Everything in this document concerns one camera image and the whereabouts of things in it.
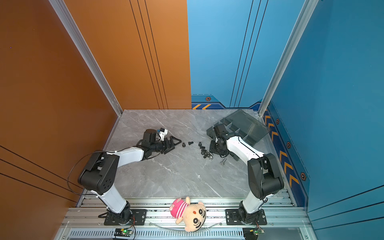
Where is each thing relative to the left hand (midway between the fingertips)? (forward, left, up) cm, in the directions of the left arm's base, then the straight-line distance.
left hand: (179, 143), depth 90 cm
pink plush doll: (-38, -10, -1) cm, 39 cm away
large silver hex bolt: (-5, -20, -9) cm, 22 cm away
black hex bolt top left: (+6, -6, -9) cm, 13 cm away
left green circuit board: (-43, +22, -11) cm, 50 cm away
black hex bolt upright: (+5, -13, -8) cm, 16 cm away
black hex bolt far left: (+4, -2, -8) cm, 10 cm away
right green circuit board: (-43, -40, -9) cm, 59 cm away
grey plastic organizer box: (+25, -45, -11) cm, 53 cm away
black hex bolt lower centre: (-1, -15, -9) cm, 17 cm away
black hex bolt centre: (+1, -15, -9) cm, 18 cm away
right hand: (-3, -20, -3) cm, 20 cm away
